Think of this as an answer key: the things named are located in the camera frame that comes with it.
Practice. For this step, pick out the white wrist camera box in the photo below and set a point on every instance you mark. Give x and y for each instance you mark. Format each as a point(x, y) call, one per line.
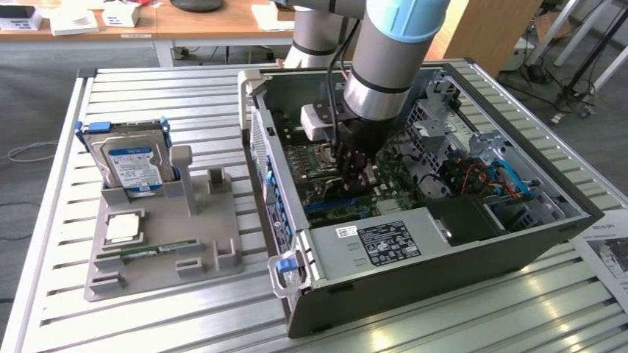
point(317, 123)

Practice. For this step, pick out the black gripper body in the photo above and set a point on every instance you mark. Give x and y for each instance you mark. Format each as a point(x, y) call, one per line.
point(366, 134)

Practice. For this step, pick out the white paper stack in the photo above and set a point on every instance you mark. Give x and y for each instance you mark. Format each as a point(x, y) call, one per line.
point(267, 18)

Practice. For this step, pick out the black round object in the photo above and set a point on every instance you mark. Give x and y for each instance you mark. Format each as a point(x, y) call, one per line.
point(197, 4)

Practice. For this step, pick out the black and white box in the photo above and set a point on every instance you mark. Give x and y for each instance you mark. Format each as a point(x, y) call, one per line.
point(19, 18)

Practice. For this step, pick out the silver CPU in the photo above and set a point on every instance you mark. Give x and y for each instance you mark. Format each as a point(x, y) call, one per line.
point(123, 229)

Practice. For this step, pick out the black open PC case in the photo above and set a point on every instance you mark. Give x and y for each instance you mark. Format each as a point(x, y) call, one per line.
point(417, 294)

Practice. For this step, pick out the black graphics card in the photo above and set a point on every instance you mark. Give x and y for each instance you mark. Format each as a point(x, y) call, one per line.
point(333, 189)

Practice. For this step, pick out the grey parts rack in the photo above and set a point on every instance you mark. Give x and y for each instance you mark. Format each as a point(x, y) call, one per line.
point(162, 228)

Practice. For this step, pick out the black wheeled stand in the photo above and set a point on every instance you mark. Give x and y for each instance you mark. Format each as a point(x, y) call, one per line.
point(574, 88)

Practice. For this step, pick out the printed paper sheet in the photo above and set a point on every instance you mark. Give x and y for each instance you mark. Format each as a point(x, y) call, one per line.
point(609, 250)

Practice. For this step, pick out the wooden desk white frame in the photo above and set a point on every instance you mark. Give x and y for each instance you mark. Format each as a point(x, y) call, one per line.
point(221, 22)
point(74, 33)

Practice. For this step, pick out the green RAM stick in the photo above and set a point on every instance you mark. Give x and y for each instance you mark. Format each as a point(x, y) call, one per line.
point(317, 181)
point(147, 253)

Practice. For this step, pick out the blue expansion slot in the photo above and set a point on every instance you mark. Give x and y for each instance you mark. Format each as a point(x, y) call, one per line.
point(329, 205)

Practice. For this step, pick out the white cardboard box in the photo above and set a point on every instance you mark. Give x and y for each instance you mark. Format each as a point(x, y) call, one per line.
point(121, 17)

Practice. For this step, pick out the blue slot latch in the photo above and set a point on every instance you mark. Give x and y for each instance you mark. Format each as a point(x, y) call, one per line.
point(270, 177)

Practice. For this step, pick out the white electronics box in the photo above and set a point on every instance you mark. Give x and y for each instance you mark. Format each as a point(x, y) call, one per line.
point(515, 55)

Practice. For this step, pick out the green motherboard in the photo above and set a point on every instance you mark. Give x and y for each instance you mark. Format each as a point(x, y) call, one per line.
point(393, 173)

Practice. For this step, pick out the blue case release latch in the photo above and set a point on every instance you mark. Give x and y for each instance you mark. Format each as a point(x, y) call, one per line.
point(286, 265)

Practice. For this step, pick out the hard disk with blue caddy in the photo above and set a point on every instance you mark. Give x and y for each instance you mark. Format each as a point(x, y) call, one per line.
point(133, 165)

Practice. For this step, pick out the metal CPU socket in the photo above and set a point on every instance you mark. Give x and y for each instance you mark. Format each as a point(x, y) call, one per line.
point(323, 158)

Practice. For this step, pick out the white table frame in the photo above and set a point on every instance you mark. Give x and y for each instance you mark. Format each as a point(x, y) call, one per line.
point(589, 31)

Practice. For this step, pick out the metal disk bay cage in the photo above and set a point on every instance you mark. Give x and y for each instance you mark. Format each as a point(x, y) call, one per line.
point(433, 132)

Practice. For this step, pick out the wooden cabinet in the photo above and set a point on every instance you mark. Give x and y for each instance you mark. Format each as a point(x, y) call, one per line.
point(491, 33)

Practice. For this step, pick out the grey power supply unit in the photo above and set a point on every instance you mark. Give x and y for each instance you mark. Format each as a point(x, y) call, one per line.
point(339, 257)

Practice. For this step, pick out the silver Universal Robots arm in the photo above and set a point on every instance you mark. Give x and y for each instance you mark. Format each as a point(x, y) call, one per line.
point(387, 59)

